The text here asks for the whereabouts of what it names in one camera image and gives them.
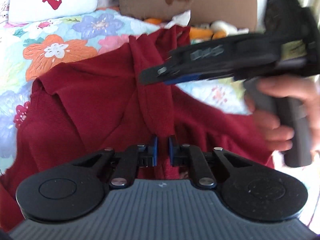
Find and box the dark red knit cardigan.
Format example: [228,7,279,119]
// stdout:
[1,26,273,231]

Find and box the person's right hand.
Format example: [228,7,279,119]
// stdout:
[244,75,319,151]

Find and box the white crumpled tissue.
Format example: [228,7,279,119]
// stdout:
[163,10,191,29]

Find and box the orange white plush toy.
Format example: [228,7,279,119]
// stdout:
[144,18,249,42]

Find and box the brown cushion with cloud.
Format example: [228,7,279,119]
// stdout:
[119,0,257,31]

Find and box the floral quilted bedspread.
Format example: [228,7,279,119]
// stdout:
[0,8,251,174]

